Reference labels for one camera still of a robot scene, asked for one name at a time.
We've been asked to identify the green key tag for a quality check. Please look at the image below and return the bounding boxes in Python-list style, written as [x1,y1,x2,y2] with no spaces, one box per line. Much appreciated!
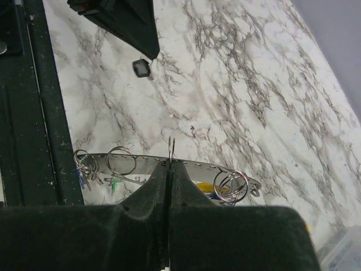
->
[111,179,120,195]

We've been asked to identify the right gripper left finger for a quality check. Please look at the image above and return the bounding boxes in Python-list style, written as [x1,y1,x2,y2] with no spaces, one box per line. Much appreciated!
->
[1,162,169,270]

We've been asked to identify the clear plastic screw box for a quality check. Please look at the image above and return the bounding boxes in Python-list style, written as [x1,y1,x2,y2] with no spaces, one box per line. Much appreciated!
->
[317,225,360,270]

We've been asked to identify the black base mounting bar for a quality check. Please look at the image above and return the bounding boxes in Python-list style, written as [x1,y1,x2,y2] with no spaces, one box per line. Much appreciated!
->
[1,1,83,206]

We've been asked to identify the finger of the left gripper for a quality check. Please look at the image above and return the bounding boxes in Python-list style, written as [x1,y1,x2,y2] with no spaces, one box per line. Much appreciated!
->
[67,0,160,59]

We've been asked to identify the yellow key tag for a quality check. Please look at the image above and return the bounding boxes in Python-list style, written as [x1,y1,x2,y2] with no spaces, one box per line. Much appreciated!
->
[196,182,219,200]

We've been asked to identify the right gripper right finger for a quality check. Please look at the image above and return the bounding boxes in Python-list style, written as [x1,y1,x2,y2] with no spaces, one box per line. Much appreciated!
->
[169,162,320,270]

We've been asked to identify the large grey metal keyring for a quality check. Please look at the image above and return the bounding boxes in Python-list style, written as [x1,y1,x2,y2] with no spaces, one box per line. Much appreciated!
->
[73,137,262,206]

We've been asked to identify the blue key tag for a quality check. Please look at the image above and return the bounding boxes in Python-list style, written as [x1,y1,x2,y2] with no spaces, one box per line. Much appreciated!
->
[77,168,86,189]

